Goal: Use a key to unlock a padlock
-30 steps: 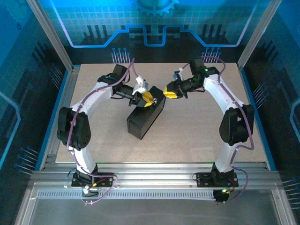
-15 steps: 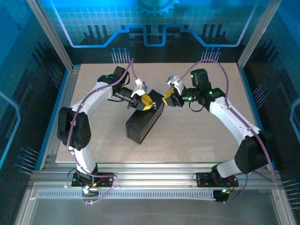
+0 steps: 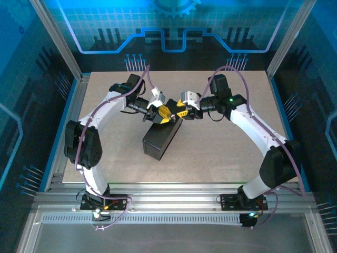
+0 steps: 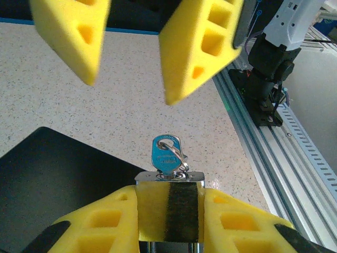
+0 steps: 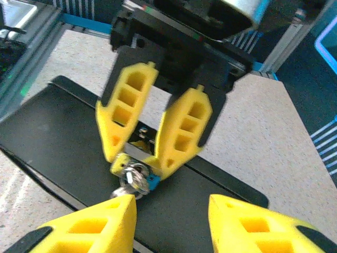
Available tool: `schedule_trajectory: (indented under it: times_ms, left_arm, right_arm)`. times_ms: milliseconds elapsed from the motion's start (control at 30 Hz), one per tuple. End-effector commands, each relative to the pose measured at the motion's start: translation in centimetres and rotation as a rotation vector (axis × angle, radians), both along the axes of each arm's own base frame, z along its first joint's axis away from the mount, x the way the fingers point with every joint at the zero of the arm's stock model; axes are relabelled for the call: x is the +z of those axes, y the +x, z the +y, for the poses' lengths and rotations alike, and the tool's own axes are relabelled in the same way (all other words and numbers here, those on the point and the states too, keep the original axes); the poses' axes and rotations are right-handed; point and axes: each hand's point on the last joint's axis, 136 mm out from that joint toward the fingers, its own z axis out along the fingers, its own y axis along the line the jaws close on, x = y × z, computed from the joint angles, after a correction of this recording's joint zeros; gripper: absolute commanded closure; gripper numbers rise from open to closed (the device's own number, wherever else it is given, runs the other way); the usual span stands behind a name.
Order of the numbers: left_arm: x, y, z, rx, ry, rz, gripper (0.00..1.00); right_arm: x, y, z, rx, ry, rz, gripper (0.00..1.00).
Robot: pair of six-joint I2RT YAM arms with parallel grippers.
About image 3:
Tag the aluminium side rail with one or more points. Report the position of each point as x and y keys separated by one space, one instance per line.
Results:
x=65 y=131

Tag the small silver padlock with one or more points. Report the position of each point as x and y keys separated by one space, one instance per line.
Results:
x=172 y=117

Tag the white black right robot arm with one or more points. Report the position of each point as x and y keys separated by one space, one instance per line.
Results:
x=250 y=124

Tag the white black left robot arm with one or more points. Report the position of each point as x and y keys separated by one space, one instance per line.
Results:
x=105 y=110

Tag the aluminium front rail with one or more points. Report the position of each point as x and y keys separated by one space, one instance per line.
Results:
x=171 y=196

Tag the black connector box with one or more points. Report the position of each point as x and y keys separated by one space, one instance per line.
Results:
x=248 y=220

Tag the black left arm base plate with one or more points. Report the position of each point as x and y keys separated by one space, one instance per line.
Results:
x=118 y=201

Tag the black box with painted lid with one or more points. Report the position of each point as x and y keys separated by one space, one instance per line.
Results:
x=160 y=139

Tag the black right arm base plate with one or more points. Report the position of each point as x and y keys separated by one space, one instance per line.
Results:
x=229 y=203

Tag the aluminium frame post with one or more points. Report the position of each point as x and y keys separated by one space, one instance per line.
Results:
x=287 y=39
x=56 y=39

